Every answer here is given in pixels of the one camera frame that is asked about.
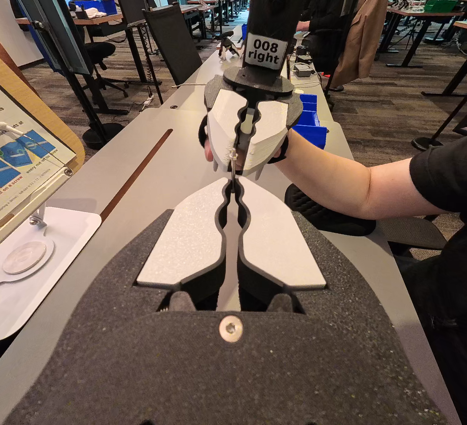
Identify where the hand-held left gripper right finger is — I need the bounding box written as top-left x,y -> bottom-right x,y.
233,176 -> 327,307

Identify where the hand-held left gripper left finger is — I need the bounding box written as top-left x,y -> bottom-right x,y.
136,177 -> 234,309

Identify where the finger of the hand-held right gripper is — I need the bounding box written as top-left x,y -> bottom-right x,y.
241,100 -> 290,182
207,89 -> 250,174

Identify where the blue bin with black divider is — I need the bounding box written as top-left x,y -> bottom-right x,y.
291,110 -> 328,151

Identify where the black elbow rest pad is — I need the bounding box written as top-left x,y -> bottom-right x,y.
284,183 -> 376,236

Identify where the person's right forearm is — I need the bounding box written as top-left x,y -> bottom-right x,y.
274,129 -> 451,220

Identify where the wooden top desk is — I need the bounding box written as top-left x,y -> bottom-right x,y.
16,12 -> 144,113
379,7 -> 467,68

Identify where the person's right hand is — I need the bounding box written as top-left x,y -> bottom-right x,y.
204,138 -> 244,177

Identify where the small black white gadget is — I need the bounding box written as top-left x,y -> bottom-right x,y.
218,30 -> 242,61

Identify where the tan coat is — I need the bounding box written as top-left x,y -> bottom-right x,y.
330,0 -> 390,87

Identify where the dark grey chair armrest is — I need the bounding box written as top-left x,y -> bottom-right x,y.
379,215 -> 448,250

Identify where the black office chair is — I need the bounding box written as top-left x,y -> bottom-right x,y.
83,41 -> 129,99

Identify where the black pole stand round base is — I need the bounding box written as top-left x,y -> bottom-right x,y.
411,98 -> 467,152

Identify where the green storage bin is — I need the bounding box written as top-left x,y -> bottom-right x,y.
423,0 -> 459,14

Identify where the person's black shirt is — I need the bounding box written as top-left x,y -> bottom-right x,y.
392,137 -> 467,425

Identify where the instruction sign on white stand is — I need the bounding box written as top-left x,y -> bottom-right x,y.
0,58 -> 102,340

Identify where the grey desk with cable slot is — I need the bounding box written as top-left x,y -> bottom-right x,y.
0,106 -> 464,425

